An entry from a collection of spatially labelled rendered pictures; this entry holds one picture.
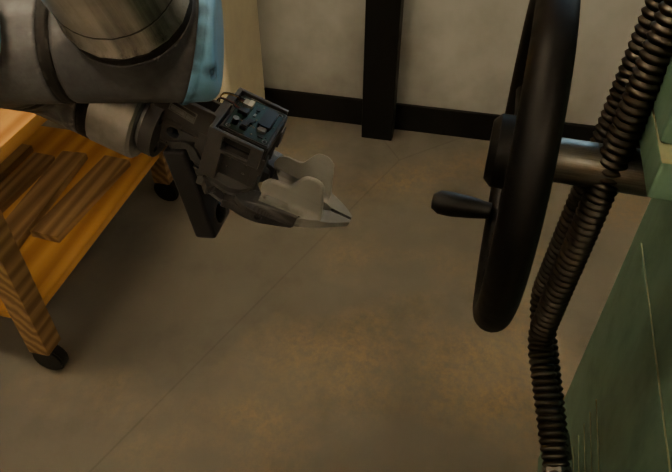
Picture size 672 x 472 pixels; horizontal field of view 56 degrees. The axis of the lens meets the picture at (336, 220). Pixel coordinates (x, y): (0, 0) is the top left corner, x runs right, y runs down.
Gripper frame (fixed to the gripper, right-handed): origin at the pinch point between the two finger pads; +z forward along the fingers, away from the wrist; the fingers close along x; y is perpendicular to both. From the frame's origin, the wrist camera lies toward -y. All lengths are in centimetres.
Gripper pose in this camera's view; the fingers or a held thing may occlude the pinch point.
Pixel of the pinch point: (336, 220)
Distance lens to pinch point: 62.7
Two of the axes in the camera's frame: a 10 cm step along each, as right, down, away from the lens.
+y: 3.3, -6.4, -7.0
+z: 9.0, 4.2, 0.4
